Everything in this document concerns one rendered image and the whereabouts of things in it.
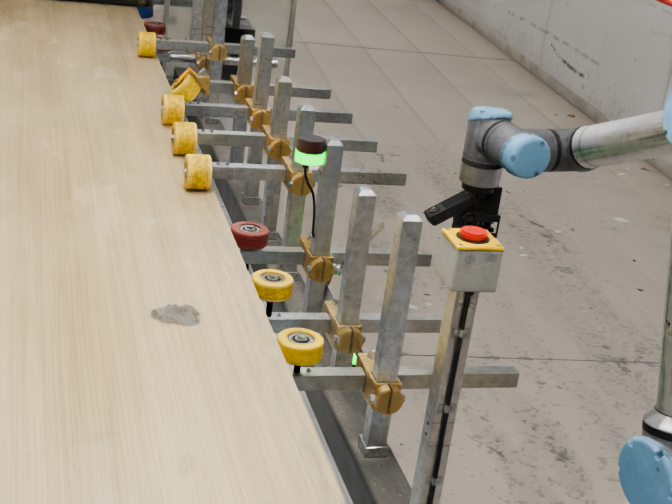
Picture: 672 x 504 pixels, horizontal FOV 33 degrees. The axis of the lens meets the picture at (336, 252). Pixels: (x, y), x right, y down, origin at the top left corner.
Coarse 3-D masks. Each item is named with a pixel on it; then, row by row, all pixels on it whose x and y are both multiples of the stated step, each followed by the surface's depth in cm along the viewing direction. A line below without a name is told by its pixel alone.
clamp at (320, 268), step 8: (304, 240) 245; (304, 248) 242; (304, 256) 242; (312, 256) 237; (320, 256) 237; (328, 256) 238; (304, 264) 242; (312, 264) 236; (320, 264) 235; (328, 264) 236; (312, 272) 236; (320, 272) 236; (328, 272) 237; (320, 280) 237; (328, 280) 238
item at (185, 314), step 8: (168, 304) 196; (176, 304) 195; (184, 304) 198; (152, 312) 195; (160, 312) 195; (168, 312) 196; (176, 312) 195; (184, 312) 194; (192, 312) 197; (168, 320) 193; (176, 320) 194; (184, 320) 194; (192, 320) 194
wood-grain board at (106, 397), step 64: (0, 64) 337; (64, 64) 346; (128, 64) 356; (0, 128) 280; (64, 128) 287; (128, 128) 294; (0, 192) 240; (64, 192) 245; (128, 192) 250; (192, 192) 255; (0, 256) 210; (64, 256) 214; (128, 256) 218; (192, 256) 221; (0, 320) 187; (64, 320) 190; (128, 320) 193; (256, 320) 199; (0, 384) 168; (64, 384) 170; (128, 384) 173; (192, 384) 175; (256, 384) 178; (0, 448) 153; (64, 448) 155; (128, 448) 157; (192, 448) 159; (256, 448) 161; (320, 448) 163
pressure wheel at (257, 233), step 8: (240, 224) 239; (248, 224) 240; (256, 224) 240; (232, 232) 236; (240, 232) 235; (248, 232) 235; (256, 232) 236; (264, 232) 236; (240, 240) 235; (248, 240) 234; (256, 240) 235; (264, 240) 236; (248, 248) 235; (256, 248) 236; (248, 264) 240
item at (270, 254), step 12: (240, 252) 237; (252, 252) 238; (264, 252) 239; (276, 252) 240; (288, 252) 240; (300, 252) 241; (336, 252) 243; (372, 252) 246; (384, 252) 247; (420, 252) 249; (300, 264) 242; (372, 264) 246; (384, 264) 247; (420, 264) 249
